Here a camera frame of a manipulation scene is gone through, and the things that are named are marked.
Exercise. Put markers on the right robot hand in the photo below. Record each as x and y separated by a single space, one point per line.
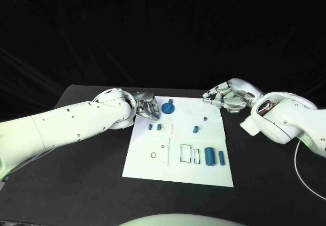
240 88

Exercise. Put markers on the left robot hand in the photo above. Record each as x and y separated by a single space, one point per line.
147 102

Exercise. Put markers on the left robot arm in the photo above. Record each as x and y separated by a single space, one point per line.
63 123

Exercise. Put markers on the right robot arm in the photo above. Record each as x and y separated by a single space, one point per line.
282 120

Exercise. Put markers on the white task board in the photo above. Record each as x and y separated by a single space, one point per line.
174 169

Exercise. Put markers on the blue gear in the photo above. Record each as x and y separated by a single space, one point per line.
167 109

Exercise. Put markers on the thick blue cylinder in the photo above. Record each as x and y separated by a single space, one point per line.
209 156

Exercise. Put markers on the thin long blue cylinder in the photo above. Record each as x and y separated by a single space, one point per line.
220 158

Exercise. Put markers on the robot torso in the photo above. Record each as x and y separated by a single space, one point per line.
183 220

